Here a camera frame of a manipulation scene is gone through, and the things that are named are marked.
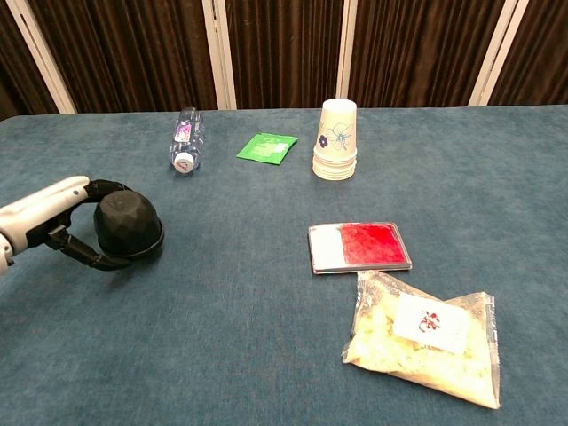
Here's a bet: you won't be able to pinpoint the blue felt table cover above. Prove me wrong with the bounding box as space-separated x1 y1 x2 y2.
0 104 568 426

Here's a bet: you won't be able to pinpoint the black round lid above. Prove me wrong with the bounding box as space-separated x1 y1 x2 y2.
98 230 166 262

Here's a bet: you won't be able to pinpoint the stack of floral paper cups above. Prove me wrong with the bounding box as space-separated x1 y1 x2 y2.
312 98 359 181

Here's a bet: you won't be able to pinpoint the black round container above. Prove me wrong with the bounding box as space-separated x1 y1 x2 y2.
92 188 163 256

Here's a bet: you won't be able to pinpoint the green foil sachet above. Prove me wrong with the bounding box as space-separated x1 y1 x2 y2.
235 131 299 166

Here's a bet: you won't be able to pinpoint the clear plastic water bottle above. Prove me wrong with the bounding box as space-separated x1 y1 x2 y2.
168 106 206 175

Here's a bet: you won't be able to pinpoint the dark brown pleated curtain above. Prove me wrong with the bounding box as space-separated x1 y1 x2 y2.
0 0 568 122

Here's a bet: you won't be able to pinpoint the clear zip bag white contents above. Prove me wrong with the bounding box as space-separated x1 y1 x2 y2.
341 270 501 409

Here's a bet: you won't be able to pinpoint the white frame post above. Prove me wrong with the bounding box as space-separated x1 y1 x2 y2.
201 0 238 111
4 0 77 114
335 0 359 101
468 0 529 107

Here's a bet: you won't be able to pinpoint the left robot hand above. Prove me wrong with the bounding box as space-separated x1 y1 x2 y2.
0 175 135 272

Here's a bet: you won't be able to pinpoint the red and white ink pad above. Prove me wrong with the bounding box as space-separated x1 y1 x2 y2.
307 221 414 276

